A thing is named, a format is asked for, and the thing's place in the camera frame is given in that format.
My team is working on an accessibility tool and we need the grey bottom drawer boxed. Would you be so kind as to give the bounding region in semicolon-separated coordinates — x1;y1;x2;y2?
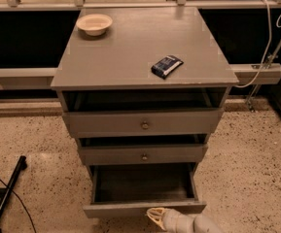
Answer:
84;163;206;218

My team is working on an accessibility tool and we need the dark blue snack packet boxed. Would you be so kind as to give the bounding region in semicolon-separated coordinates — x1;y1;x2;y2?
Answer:
151;55;183;80

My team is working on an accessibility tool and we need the grey middle drawer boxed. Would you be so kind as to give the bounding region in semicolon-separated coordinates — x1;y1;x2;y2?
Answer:
79;144;208;165

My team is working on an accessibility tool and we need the beige ceramic bowl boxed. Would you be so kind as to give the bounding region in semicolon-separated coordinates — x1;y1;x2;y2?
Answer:
76;14;113;36

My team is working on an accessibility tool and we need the white hanging cable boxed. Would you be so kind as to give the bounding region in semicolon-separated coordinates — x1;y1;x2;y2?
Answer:
233;0;281;89

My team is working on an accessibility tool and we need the thin black floor cable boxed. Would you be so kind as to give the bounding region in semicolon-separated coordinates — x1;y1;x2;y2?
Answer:
0;163;38;233

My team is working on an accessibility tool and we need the grey wooden drawer cabinet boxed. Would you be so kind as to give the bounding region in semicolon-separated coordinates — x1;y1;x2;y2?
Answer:
51;6;239;180

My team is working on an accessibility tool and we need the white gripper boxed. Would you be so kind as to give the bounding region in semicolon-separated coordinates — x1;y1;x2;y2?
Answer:
147;207;194;233

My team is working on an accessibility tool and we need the grey metal railing frame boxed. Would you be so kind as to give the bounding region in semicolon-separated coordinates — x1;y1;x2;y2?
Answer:
0;0;281;117

